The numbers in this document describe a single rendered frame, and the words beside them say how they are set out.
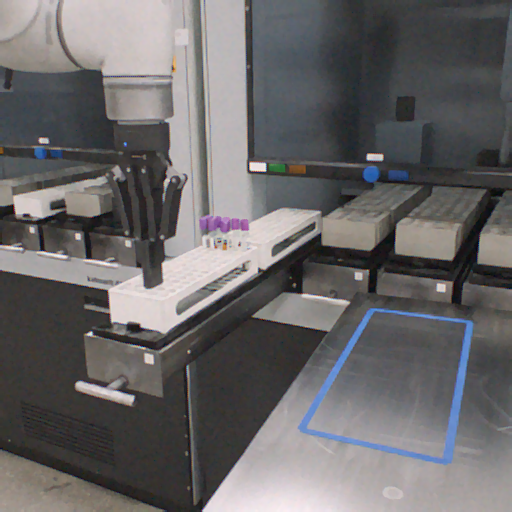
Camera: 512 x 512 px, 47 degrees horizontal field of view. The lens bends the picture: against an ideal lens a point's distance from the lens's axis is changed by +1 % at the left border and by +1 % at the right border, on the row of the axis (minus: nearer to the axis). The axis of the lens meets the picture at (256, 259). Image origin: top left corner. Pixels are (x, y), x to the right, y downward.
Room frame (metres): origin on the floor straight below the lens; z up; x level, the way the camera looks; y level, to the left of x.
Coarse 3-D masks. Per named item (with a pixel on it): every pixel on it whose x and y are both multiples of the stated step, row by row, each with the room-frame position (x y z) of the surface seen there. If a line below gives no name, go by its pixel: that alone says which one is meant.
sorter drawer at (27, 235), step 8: (8, 216) 1.50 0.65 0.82; (16, 216) 1.50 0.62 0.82; (24, 216) 1.50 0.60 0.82; (0, 224) 1.50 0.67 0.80; (8, 224) 1.49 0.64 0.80; (16, 224) 1.48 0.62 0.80; (24, 224) 1.46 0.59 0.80; (32, 224) 1.46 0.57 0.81; (40, 224) 1.46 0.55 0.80; (8, 232) 1.49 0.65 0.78; (16, 232) 1.48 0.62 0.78; (24, 232) 1.46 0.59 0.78; (32, 232) 1.45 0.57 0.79; (40, 232) 1.45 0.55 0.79; (8, 240) 1.49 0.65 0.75; (16, 240) 1.48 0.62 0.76; (24, 240) 1.47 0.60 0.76; (32, 240) 1.45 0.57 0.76; (40, 240) 1.45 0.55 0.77; (0, 248) 1.44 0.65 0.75; (8, 248) 1.43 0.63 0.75; (16, 248) 1.42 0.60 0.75; (24, 248) 1.47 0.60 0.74; (32, 248) 1.45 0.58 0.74
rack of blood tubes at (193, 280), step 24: (168, 264) 0.93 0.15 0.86; (192, 264) 0.92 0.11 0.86; (216, 264) 0.92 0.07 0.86; (240, 264) 0.96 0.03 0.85; (120, 288) 0.82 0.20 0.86; (144, 288) 0.81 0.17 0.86; (168, 288) 0.81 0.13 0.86; (192, 288) 0.82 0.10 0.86; (216, 288) 0.94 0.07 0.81; (120, 312) 0.79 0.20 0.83; (144, 312) 0.77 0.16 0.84; (168, 312) 0.77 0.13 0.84; (192, 312) 0.82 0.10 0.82
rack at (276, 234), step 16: (256, 224) 1.20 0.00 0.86; (272, 224) 1.19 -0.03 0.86; (288, 224) 1.18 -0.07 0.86; (304, 224) 1.21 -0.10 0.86; (320, 224) 1.29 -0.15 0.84; (240, 240) 1.06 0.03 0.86; (256, 240) 1.07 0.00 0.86; (272, 240) 1.07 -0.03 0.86; (288, 240) 1.20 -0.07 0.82; (304, 240) 1.21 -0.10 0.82; (272, 256) 1.14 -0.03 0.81
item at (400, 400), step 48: (336, 336) 0.73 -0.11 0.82; (384, 336) 0.73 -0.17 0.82; (432, 336) 0.72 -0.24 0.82; (480, 336) 0.72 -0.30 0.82; (336, 384) 0.60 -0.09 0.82; (384, 384) 0.60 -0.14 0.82; (432, 384) 0.60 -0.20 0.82; (480, 384) 0.59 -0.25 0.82; (288, 432) 0.51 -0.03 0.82; (336, 432) 0.50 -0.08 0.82; (384, 432) 0.50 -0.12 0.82; (432, 432) 0.50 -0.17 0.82; (480, 432) 0.50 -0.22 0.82; (240, 480) 0.43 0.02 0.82; (288, 480) 0.43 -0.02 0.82; (336, 480) 0.43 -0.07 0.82; (384, 480) 0.43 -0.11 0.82; (432, 480) 0.43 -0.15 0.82; (480, 480) 0.43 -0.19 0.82
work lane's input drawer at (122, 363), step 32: (288, 256) 1.12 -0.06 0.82; (256, 288) 0.97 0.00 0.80; (192, 320) 0.81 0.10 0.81; (224, 320) 0.87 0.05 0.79; (96, 352) 0.77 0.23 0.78; (128, 352) 0.74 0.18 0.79; (160, 352) 0.72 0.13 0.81; (192, 352) 0.78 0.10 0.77; (128, 384) 0.74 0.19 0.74; (160, 384) 0.72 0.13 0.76
